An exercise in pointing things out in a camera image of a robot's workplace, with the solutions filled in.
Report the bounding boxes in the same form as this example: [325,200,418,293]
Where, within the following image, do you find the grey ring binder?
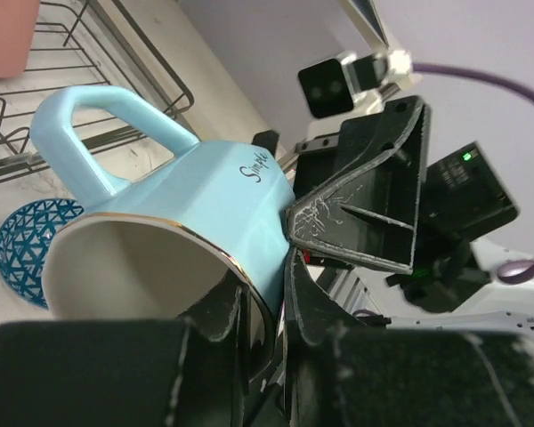
[338,0,389,51]

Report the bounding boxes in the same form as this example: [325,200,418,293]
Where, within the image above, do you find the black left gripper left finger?
[0,286,249,426]

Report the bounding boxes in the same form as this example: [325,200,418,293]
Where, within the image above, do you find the light blue cup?
[29,86,297,357]

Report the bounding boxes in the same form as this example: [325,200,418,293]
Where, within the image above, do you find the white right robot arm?
[286,96,534,338]

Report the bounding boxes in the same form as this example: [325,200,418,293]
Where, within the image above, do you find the black wire dish rack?
[0,1,195,184]

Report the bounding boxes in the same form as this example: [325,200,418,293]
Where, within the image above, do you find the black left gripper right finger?
[283,249,534,426]

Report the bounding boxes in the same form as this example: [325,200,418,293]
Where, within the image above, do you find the pink cup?
[0,0,40,79]

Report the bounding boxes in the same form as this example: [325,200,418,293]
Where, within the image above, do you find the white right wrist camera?
[297,49,413,119]

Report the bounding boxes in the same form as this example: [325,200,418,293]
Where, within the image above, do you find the blue patterned bowl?
[0,197,84,309]

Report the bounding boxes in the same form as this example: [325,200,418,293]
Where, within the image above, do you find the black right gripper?
[285,95,427,274]

